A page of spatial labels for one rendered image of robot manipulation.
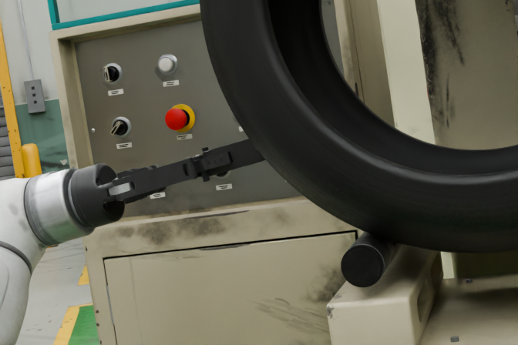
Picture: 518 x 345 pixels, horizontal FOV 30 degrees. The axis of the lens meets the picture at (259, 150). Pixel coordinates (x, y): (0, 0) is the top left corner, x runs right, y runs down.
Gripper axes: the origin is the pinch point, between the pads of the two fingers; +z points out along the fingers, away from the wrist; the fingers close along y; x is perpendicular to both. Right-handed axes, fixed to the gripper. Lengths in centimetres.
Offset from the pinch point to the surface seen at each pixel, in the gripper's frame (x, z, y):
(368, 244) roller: 12.7, 14.6, -10.2
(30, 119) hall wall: -86, -440, 769
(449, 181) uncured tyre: 8.2, 24.7, -12.4
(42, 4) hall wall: -193, -396, 780
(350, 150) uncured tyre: 2.6, 16.0, -12.3
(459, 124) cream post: 4.6, 24.1, 25.7
